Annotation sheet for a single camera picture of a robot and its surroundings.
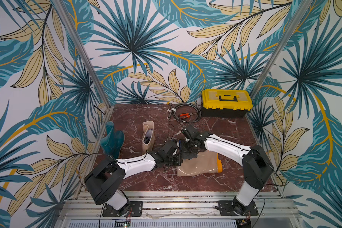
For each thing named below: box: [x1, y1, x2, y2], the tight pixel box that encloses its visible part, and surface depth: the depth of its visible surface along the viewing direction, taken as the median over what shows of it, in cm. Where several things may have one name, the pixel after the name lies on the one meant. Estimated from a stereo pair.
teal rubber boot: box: [99, 121, 125, 160], surface depth 75 cm
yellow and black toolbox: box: [201, 88, 253, 119], surface depth 103 cm
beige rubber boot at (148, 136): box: [142, 120, 155, 153], surface depth 76 cm
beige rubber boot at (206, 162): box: [176, 149, 223, 177], surface depth 86 cm
